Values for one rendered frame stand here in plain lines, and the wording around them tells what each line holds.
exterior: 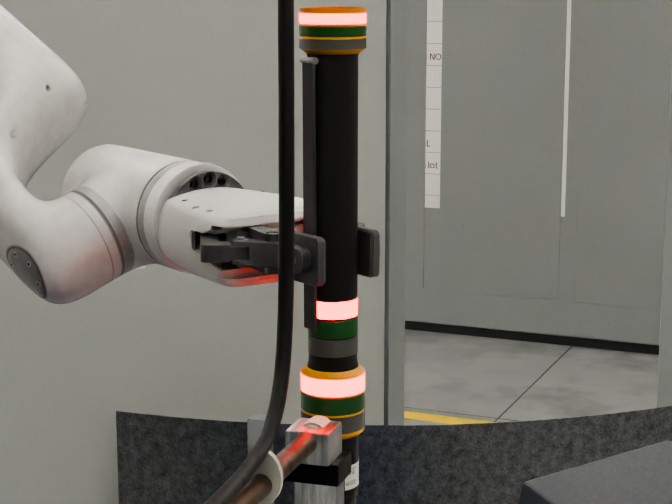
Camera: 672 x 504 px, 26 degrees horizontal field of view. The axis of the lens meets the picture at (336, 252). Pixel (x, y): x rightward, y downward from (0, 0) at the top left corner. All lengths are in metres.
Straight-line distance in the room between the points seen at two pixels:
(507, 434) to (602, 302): 4.27
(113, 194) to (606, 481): 0.84
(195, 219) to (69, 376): 1.96
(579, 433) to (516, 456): 0.14
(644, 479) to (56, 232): 0.92
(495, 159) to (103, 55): 4.49
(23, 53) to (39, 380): 1.73
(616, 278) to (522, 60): 1.14
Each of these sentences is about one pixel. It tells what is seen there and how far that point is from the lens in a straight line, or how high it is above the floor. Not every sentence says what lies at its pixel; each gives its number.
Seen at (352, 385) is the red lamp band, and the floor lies 1.57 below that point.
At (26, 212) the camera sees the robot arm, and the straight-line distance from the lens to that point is 1.12.
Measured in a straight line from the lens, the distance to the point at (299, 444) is 0.92.
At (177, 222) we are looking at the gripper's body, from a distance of 1.03.
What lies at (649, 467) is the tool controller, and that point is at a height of 1.25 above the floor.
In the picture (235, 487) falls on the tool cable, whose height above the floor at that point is 1.56.
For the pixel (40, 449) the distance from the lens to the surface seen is 2.97.
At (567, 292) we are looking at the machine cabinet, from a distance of 7.22.
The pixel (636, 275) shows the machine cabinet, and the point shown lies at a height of 0.39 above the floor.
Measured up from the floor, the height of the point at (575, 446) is 0.89.
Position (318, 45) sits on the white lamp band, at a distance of 0.93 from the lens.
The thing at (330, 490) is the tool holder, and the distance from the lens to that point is 0.97.
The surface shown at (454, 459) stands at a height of 0.88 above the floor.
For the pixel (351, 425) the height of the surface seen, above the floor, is 1.54.
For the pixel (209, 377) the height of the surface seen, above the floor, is 0.98.
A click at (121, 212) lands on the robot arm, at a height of 1.66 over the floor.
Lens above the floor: 1.84
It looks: 11 degrees down
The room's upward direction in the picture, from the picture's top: straight up
